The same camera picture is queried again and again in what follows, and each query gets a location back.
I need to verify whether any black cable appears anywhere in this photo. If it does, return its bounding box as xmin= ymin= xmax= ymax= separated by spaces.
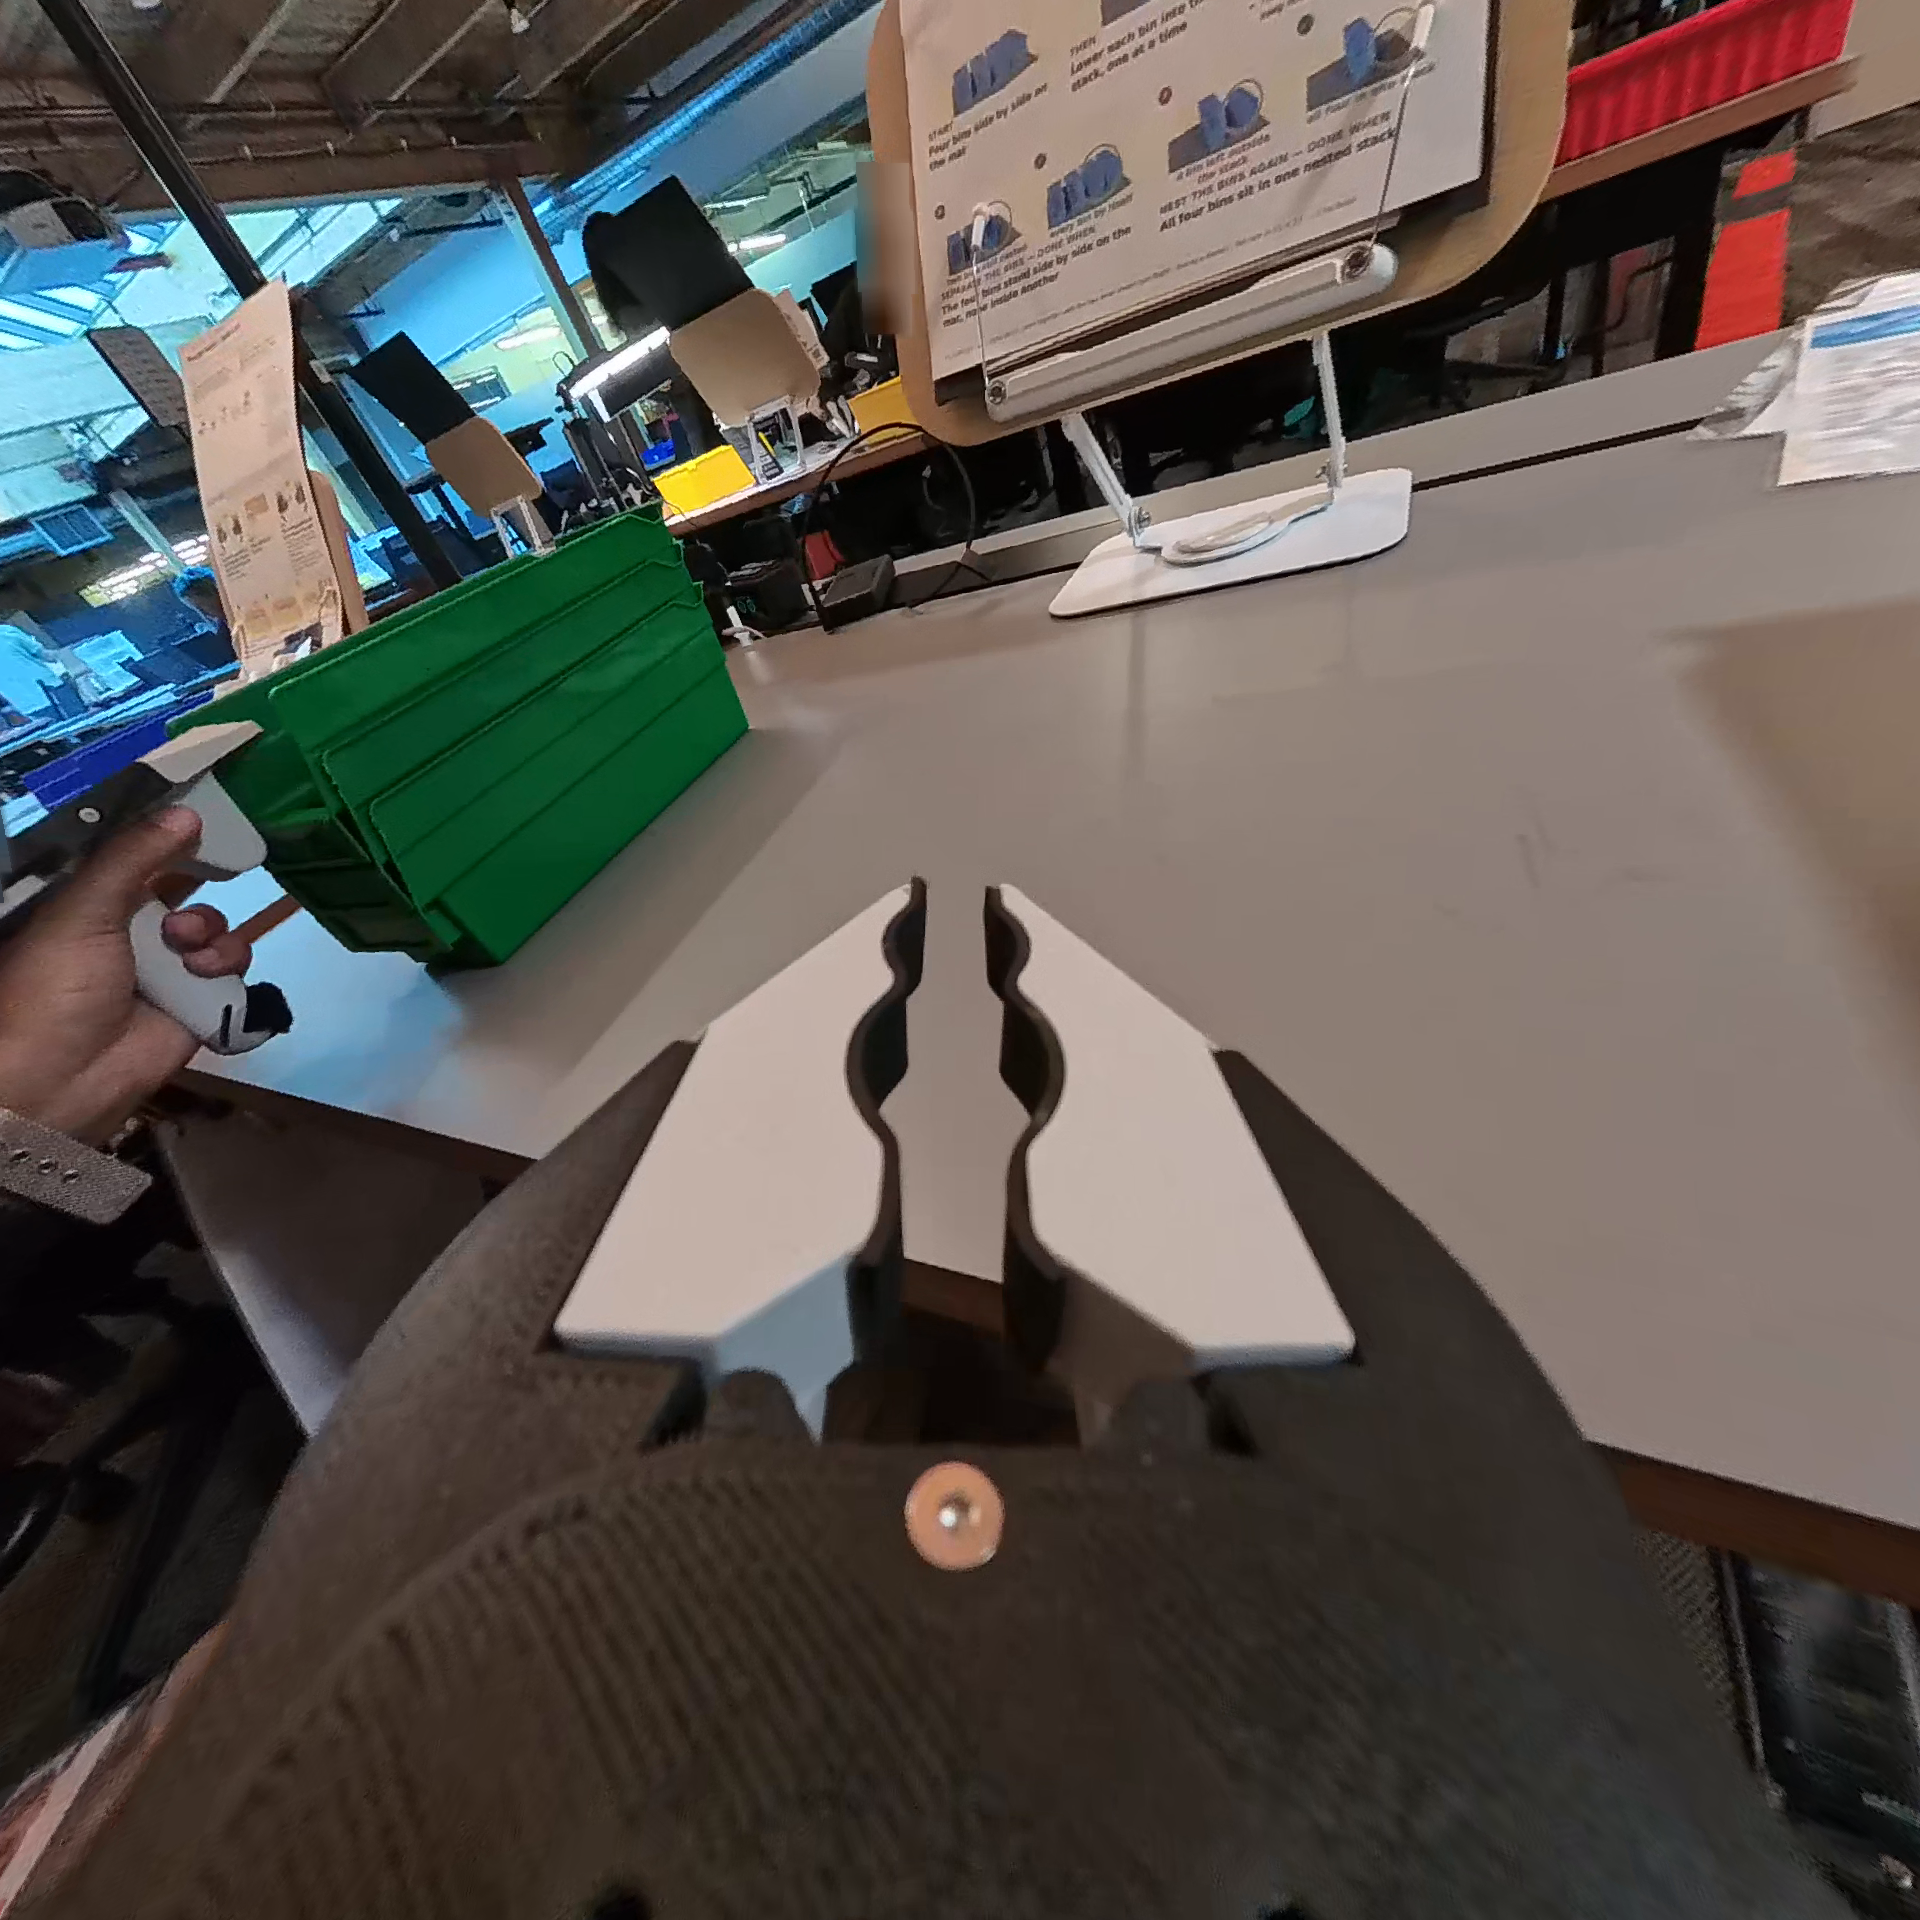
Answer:
xmin=802 ymin=422 xmax=994 ymax=633

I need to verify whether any tan backing board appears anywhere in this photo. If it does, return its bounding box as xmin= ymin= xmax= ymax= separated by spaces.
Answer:
xmin=865 ymin=0 xmax=1574 ymax=448

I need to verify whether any black light flag panel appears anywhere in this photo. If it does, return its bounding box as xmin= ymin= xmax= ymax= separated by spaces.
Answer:
xmin=583 ymin=175 xmax=753 ymax=337

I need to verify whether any black slanted pole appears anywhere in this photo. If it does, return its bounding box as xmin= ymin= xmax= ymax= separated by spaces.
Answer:
xmin=32 ymin=0 xmax=471 ymax=590

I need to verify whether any white paper sheet blue header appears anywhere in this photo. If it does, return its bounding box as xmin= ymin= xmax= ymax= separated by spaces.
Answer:
xmin=1686 ymin=273 xmax=1920 ymax=489

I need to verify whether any red ribbed bin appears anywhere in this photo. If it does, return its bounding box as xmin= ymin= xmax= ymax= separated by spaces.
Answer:
xmin=1552 ymin=0 xmax=1858 ymax=166

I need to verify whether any grey desk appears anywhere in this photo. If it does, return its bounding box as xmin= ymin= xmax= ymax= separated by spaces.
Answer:
xmin=151 ymin=277 xmax=1920 ymax=1606

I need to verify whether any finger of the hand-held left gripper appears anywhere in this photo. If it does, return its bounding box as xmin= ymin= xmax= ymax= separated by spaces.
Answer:
xmin=133 ymin=722 xmax=266 ymax=790

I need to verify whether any led light bar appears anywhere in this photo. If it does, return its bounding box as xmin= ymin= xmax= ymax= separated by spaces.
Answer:
xmin=558 ymin=326 xmax=676 ymax=405

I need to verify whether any white document stand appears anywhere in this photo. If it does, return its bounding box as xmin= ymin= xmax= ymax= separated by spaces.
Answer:
xmin=978 ymin=240 xmax=1416 ymax=621

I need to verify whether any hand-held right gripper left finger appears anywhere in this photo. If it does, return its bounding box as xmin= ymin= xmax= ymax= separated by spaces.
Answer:
xmin=551 ymin=879 xmax=932 ymax=1439

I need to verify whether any tan poster stand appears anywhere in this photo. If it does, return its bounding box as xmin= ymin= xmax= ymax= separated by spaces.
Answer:
xmin=176 ymin=277 xmax=367 ymax=670

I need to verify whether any stack of green bins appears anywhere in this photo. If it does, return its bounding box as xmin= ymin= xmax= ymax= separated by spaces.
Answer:
xmin=167 ymin=502 xmax=752 ymax=974

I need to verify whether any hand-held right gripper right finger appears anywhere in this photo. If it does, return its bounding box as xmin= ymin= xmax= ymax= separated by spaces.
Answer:
xmin=982 ymin=881 xmax=1361 ymax=1442

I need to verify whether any person's left hand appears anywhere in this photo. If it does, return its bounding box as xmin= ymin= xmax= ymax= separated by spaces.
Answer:
xmin=0 ymin=806 xmax=254 ymax=1144

